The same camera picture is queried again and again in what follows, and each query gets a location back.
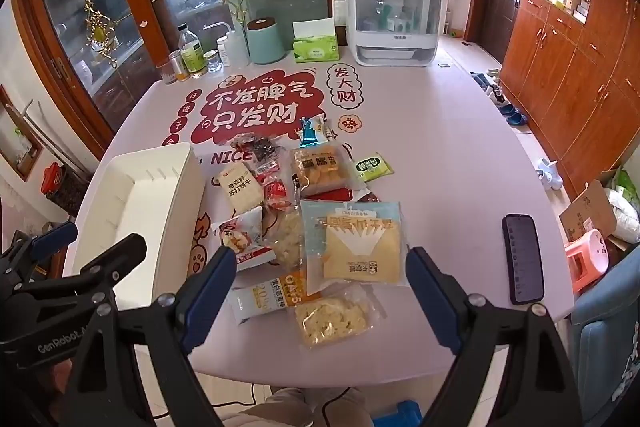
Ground row of shoes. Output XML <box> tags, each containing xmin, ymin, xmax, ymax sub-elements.
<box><xmin>470</xmin><ymin>67</ymin><xmax>528</xmax><ymax>128</ymax></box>

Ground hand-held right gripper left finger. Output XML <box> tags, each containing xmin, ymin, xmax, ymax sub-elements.
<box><xmin>60</xmin><ymin>247</ymin><xmax>238</xmax><ymax>427</ymax></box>

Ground dark red black snack packet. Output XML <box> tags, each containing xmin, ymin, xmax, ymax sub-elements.
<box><xmin>227</xmin><ymin>133</ymin><xmax>278</xmax><ymax>168</ymax></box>

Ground yellow biscuit ball packet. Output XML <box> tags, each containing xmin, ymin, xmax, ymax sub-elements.
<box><xmin>291</xmin><ymin>143</ymin><xmax>357</xmax><ymax>198</ymax></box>

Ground red lid storage jar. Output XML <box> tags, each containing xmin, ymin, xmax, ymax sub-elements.
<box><xmin>42</xmin><ymin>162</ymin><xmax>96</xmax><ymax>218</ymax></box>

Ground red brown snack packet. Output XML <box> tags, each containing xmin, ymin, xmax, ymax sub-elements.
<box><xmin>300</xmin><ymin>188</ymin><xmax>381</xmax><ymax>204</ymax></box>

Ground white plastic bags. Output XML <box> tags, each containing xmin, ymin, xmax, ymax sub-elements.
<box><xmin>602</xmin><ymin>169</ymin><xmax>640</xmax><ymax>243</ymax></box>

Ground gold ornament yellow centre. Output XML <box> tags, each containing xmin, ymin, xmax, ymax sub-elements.
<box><xmin>82</xmin><ymin>0</ymin><xmax>121</xmax><ymax>68</ymax></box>

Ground green label clear bottle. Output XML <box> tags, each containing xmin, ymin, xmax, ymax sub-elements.
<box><xmin>178</xmin><ymin>23</ymin><xmax>208</xmax><ymax>78</ymax></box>

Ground white countertop sterilizer cabinet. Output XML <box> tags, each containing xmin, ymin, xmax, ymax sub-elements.
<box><xmin>332</xmin><ymin>0</ymin><xmax>461</xmax><ymax>68</ymax></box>

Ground white plastic storage bin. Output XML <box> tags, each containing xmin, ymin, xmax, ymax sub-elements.
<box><xmin>74</xmin><ymin>142</ymin><xmax>207</xmax><ymax>313</ymax></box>

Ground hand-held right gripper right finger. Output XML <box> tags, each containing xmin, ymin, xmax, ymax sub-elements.
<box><xmin>406</xmin><ymin>247</ymin><xmax>583</xmax><ymax>427</ymax></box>

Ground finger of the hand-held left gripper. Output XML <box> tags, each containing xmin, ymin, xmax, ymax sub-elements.
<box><xmin>0</xmin><ymin>222</ymin><xmax>79</xmax><ymax>278</ymax></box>
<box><xmin>15</xmin><ymin>233</ymin><xmax>148</xmax><ymax>308</ymax></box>

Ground pink plastic stool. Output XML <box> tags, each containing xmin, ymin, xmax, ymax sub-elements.
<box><xmin>564</xmin><ymin>228</ymin><xmax>611</xmax><ymax>294</ymax></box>

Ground wooden wall cabinet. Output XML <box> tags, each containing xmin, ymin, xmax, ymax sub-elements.
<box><xmin>500</xmin><ymin>0</ymin><xmax>640</xmax><ymax>202</ymax></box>

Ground white soda cracker packet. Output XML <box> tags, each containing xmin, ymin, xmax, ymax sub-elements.
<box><xmin>215</xmin><ymin>160</ymin><xmax>264</xmax><ymax>214</ymax></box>

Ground small blue snack packet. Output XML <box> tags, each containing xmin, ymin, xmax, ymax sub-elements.
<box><xmin>298</xmin><ymin>116</ymin><xmax>323</xmax><ymax>144</ymax></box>

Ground white squeeze bottle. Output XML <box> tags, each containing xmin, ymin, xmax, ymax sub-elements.
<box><xmin>205</xmin><ymin>22</ymin><xmax>251</xmax><ymax>66</ymax></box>

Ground cardboard box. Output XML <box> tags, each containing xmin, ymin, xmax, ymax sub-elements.
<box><xmin>558</xmin><ymin>167</ymin><xmax>626</xmax><ymax>243</ymax></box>

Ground clear floss cake packet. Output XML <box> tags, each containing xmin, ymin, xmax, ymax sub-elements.
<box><xmin>214</xmin><ymin>206</ymin><xmax>275</xmax><ymax>272</ymax></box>

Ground clear white flake packet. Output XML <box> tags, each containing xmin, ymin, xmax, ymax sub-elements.
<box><xmin>272</xmin><ymin>209</ymin><xmax>307</xmax><ymax>269</ymax></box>

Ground clear crumbly cake packet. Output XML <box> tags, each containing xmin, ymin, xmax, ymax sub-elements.
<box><xmin>292</xmin><ymin>284</ymin><xmax>388</xmax><ymax>349</ymax></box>

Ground white orange oat bar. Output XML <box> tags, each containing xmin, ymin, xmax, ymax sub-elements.
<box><xmin>230</xmin><ymin>271</ymin><xmax>323</xmax><ymax>325</ymax></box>

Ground wooden framed picture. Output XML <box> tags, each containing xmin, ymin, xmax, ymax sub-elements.
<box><xmin>0</xmin><ymin>87</ymin><xmax>46</xmax><ymax>182</ymax></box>

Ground green tissue box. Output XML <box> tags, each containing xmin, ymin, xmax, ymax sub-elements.
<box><xmin>291</xmin><ymin>18</ymin><xmax>341</xmax><ymax>64</ymax></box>

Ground large pale blue cracker packet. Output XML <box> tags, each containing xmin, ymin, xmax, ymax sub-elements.
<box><xmin>299</xmin><ymin>199</ymin><xmax>408</xmax><ymax>289</ymax></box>

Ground wooden framed glass door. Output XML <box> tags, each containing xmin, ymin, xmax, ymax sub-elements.
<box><xmin>12</xmin><ymin>0</ymin><xmax>171</xmax><ymax>148</ymax></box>

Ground black smartphone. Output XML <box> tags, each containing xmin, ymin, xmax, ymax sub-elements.
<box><xmin>501</xmin><ymin>213</ymin><xmax>546</xmax><ymax>306</ymax></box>

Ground teal canister brown lid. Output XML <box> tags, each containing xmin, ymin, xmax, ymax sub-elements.
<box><xmin>246</xmin><ymin>17</ymin><xmax>286</xmax><ymax>65</ymax></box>

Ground person's beige trousers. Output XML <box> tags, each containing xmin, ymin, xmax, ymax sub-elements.
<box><xmin>220</xmin><ymin>387</ymin><xmax>373</xmax><ymax>427</ymax></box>

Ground small green snack packet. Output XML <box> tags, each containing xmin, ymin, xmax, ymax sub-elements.
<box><xmin>352</xmin><ymin>152</ymin><xmax>394</xmax><ymax>182</ymax></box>

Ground drinking glass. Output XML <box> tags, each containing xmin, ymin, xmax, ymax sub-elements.
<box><xmin>159</xmin><ymin>58</ymin><xmax>180</xmax><ymax>85</ymax></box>

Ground blue chair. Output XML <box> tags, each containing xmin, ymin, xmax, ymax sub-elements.
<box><xmin>570</xmin><ymin>244</ymin><xmax>640</xmax><ymax>427</ymax></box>

